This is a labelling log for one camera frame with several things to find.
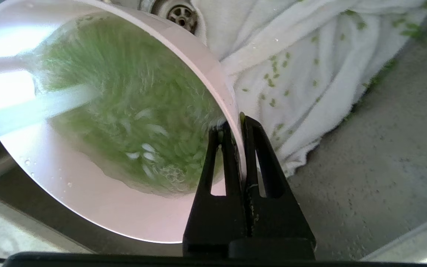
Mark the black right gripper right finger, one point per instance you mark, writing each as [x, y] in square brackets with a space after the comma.
[280, 222]

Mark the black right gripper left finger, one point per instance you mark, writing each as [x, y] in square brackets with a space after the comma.
[213, 222]

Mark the pink bowl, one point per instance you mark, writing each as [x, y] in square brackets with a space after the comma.
[87, 207]

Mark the chopped green onions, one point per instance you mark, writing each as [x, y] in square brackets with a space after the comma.
[124, 92]

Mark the stainless steel sink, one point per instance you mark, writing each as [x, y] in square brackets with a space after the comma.
[384, 148]

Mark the white crumpled cloth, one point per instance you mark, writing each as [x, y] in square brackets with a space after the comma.
[310, 44]

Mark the metal sink drain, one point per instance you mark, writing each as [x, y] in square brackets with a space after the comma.
[180, 15]

